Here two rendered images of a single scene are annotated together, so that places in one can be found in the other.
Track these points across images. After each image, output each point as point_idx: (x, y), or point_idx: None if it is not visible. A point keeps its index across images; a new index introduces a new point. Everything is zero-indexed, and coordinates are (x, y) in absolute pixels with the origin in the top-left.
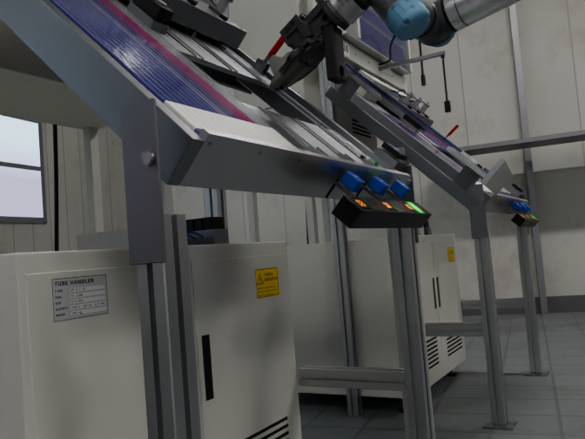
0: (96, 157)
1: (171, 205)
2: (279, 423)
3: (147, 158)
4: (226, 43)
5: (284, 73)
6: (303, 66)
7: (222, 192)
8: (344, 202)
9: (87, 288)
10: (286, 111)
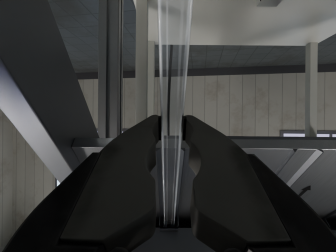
0: (149, 114)
1: (139, 43)
2: None
3: None
4: (162, 230)
5: (246, 156)
6: (135, 228)
7: (106, 24)
8: None
9: None
10: (67, 76)
